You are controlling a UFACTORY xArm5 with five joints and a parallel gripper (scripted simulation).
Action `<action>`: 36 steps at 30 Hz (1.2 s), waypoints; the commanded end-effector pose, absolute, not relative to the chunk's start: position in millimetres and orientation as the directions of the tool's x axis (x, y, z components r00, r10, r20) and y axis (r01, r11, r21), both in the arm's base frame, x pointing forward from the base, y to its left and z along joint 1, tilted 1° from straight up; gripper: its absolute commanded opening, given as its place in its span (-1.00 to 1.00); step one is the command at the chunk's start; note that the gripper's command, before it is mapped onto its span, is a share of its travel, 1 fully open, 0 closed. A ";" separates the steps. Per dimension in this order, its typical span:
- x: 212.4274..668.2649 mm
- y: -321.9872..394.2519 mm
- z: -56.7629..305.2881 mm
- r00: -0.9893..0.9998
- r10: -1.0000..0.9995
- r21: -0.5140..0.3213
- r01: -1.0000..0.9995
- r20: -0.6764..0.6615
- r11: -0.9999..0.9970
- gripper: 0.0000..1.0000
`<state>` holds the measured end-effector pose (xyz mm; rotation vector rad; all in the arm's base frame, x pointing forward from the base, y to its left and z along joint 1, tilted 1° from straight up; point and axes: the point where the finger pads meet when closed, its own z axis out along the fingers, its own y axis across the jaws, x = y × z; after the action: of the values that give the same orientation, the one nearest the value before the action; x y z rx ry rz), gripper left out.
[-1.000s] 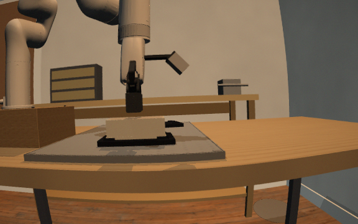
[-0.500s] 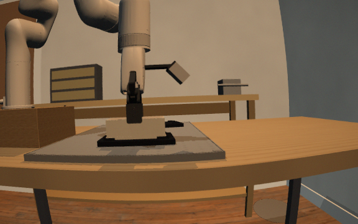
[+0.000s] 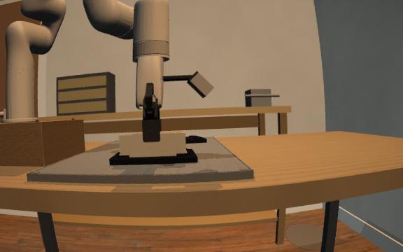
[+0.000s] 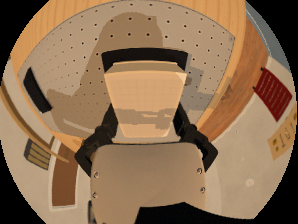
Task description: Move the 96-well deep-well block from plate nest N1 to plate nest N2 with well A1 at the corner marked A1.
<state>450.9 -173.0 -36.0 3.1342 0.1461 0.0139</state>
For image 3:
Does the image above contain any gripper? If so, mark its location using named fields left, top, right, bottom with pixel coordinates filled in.
left=133, top=54, right=169, bottom=142

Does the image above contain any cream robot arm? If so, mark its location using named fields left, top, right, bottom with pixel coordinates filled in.
left=0, top=0, right=214, bottom=123

